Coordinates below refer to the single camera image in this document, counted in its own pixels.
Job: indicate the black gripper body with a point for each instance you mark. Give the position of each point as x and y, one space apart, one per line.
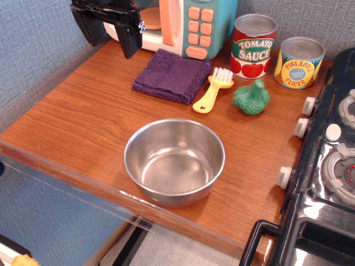
125 12

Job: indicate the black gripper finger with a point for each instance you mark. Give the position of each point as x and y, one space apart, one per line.
130 38
92 28

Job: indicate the yellow dish brush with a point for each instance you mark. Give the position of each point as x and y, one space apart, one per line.
220 79

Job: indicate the green toy broccoli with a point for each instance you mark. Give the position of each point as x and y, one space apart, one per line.
252 99

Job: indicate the purple folded towel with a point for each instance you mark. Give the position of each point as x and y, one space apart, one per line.
172 77

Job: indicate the teal toy microwave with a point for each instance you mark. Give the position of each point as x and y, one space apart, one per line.
191 29

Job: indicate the tomato sauce can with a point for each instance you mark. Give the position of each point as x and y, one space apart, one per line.
252 45

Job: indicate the stainless steel bowl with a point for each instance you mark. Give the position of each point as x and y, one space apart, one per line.
174 162

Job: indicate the pineapple slices can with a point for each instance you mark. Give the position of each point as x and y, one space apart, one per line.
299 62

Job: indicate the white stove knob upper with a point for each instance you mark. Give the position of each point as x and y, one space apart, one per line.
308 106

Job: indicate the white stove knob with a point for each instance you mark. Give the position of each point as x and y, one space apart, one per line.
301 127
308 106
284 177

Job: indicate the white stove knob middle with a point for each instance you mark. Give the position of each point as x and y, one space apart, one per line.
301 127

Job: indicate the white stove knob lower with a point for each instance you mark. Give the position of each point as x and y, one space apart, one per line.
284 177

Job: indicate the white round stove button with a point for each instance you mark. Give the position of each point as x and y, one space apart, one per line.
333 132

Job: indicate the grey stove burner back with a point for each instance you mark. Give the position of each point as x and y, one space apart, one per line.
346 117

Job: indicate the grey stove burner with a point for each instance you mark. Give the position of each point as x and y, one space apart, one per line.
346 117
338 172

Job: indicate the yellow object bottom left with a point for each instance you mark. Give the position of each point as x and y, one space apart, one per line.
24 260

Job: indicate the grey stove burner front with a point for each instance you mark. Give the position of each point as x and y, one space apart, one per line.
338 172

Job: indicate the black toy stove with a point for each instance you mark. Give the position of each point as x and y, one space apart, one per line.
317 213

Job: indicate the black oven door handle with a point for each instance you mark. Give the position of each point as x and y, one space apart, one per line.
260 228

